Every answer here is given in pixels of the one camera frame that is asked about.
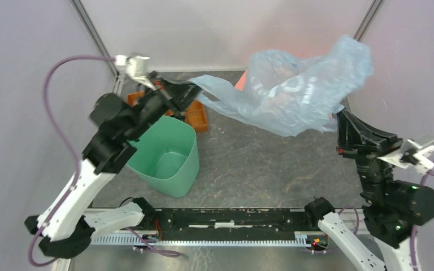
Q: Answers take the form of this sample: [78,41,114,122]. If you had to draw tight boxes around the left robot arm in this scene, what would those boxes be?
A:
[24,79,202,260]

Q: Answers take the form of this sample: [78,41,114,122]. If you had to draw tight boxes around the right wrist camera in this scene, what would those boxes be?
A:
[378,135,434,175]

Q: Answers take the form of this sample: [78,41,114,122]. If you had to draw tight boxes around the pink cloth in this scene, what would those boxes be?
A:
[235,69,248,91]

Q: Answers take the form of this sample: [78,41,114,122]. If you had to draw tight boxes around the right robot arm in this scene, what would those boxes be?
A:
[303,109,434,270]

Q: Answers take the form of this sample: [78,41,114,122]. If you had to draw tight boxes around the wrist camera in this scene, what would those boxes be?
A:
[125,55,157,91]
[378,135,434,175]

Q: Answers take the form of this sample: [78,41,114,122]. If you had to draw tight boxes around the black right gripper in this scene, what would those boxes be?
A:
[331,103,396,199]

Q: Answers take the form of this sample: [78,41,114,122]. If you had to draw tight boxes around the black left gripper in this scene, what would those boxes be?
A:
[129,69,210,139]

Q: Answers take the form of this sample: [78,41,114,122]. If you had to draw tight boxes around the translucent blue trash bag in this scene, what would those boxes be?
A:
[192,35,374,137]

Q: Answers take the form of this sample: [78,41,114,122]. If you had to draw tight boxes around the orange compartment tray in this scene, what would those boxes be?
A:
[127,91,209,133]

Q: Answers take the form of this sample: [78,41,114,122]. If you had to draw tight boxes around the green plastic trash bin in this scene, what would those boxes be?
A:
[127,116,199,198]

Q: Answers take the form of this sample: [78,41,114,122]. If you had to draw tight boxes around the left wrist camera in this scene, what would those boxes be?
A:
[125,55,157,91]

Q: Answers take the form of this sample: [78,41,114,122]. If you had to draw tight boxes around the white toothed cable strip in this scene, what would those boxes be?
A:
[89,231,310,247]

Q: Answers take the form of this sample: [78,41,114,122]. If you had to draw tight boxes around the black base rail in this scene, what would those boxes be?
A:
[132,208,319,241]

